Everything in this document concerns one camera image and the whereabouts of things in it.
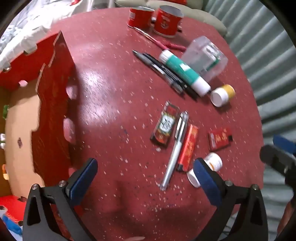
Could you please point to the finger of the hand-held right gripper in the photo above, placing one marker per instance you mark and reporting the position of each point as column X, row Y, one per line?
column 269, row 154
column 284, row 143

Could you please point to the small white bottle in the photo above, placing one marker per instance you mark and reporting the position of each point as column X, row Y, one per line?
column 214, row 162

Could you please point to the thin red pen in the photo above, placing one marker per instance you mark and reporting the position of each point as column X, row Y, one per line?
column 150, row 38

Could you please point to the grey ribbed rug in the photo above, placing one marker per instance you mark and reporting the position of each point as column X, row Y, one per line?
column 266, row 69

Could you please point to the dark red emblem pack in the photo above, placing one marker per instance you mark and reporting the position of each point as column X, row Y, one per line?
column 165, row 126

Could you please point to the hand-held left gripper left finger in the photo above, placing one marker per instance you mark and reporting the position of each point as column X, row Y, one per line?
column 84, row 183

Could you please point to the clear plastic container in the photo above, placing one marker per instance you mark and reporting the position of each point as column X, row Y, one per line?
column 203, row 58

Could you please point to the grey-green sofa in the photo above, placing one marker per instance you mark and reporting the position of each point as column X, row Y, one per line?
column 208, row 20

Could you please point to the red paper cup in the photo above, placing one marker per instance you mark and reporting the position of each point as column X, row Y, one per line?
column 140, row 17
column 166, row 23

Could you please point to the silver pen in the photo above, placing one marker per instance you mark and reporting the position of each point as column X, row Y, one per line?
column 175, row 148

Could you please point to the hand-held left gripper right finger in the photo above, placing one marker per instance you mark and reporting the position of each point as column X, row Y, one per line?
column 207, row 183

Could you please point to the small red box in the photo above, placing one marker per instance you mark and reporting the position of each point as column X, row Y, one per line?
column 219, row 139

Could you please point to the green white glue stick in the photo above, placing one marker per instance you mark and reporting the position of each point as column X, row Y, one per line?
column 182, row 70

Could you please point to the red cardboard box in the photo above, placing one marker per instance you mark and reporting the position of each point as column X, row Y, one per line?
column 55, row 81

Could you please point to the white bottle yellow label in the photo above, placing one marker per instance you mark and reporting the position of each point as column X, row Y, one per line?
column 220, row 96

